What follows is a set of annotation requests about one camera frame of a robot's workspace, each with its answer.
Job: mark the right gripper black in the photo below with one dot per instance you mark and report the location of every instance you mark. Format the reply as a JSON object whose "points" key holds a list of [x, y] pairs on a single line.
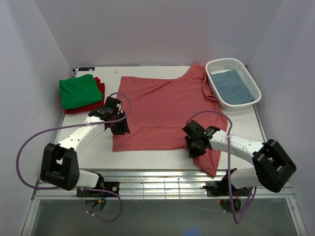
{"points": [[193, 147]]}

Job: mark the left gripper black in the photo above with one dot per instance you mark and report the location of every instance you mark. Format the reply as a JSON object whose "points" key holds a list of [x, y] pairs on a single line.
{"points": [[120, 126]]}

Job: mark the pink red t shirt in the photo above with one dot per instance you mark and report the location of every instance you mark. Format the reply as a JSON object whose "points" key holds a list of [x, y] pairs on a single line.
{"points": [[158, 111]]}

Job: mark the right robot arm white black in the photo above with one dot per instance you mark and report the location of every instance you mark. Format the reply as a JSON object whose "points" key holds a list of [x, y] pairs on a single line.
{"points": [[272, 167]]}

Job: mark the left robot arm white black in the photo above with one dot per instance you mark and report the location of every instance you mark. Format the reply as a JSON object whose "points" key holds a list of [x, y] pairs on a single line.
{"points": [[60, 165]]}

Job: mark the folded red t shirt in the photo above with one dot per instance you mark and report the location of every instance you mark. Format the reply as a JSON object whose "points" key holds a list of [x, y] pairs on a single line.
{"points": [[90, 107]]}

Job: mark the folded green t shirt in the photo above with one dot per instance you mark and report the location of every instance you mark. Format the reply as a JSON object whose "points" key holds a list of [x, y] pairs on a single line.
{"points": [[79, 92]]}

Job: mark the blue label sticker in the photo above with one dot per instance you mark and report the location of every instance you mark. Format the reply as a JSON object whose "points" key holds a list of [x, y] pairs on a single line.
{"points": [[86, 68]]}

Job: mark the blue t shirt in basket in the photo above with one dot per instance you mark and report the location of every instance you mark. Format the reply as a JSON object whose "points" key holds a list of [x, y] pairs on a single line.
{"points": [[231, 88]]}

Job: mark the white plastic basket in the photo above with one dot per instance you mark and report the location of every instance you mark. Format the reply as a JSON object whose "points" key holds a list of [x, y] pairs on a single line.
{"points": [[229, 64]]}

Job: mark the aluminium frame rail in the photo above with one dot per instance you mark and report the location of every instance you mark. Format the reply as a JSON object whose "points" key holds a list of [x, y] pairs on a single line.
{"points": [[161, 185]]}

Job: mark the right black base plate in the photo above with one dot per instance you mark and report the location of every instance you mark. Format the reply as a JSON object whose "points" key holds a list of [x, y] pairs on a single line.
{"points": [[220, 188]]}

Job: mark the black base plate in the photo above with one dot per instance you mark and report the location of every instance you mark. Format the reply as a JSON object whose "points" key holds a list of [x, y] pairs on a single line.
{"points": [[220, 188], [113, 186]]}

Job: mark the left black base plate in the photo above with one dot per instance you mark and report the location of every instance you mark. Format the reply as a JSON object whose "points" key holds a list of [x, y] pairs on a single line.
{"points": [[113, 186]]}

